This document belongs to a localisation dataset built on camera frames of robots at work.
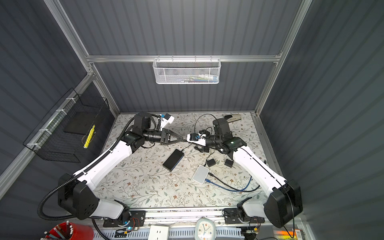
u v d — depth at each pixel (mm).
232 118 1119
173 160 945
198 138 608
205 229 683
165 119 680
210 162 920
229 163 919
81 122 739
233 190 826
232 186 843
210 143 650
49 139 643
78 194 402
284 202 398
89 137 709
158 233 672
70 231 579
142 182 864
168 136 646
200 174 872
